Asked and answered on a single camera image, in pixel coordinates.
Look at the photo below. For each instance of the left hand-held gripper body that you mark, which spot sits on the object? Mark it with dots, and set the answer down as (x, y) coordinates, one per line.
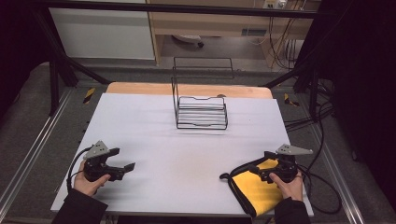
(96, 165)

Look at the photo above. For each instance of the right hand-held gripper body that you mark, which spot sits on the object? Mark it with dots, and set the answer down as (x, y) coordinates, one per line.
(285, 168)

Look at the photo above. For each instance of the yellow cloth with black trim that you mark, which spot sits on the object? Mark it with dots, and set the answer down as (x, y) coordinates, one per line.
(252, 189)

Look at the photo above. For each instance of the person's left hand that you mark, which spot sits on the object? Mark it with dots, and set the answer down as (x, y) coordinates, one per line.
(88, 185)

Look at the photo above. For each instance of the person's right hand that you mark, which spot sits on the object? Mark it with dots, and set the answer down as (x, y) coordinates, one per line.
(289, 189)

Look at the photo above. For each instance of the white board table cover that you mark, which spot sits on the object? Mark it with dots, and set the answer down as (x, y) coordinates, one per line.
(155, 149)

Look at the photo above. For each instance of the yellow and black floor tape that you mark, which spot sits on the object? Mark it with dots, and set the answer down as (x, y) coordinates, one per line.
(89, 95)
(290, 100)

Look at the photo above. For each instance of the wooden table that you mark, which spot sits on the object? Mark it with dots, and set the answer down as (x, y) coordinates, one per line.
(140, 88)

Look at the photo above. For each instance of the black curtain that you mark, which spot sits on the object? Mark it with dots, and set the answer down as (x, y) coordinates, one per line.
(361, 77)
(18, 46)

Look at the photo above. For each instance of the white cabinet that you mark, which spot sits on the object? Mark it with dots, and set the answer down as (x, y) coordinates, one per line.
(102, 34)

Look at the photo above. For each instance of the white chair base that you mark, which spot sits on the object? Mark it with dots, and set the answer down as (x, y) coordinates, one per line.
(188, 38)

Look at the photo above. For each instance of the wooden desk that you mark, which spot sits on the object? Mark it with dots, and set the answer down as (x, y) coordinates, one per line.
(218, 23)

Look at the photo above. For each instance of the white power strip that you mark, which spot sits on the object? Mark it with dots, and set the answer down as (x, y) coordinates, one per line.
(274, 3)

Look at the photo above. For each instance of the aluminium floor rail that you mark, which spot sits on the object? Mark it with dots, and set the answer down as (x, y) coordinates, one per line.
(31, 155)
(342, 186)

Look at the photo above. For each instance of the black metal frame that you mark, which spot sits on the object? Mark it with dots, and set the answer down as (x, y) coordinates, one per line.
(186, 9)

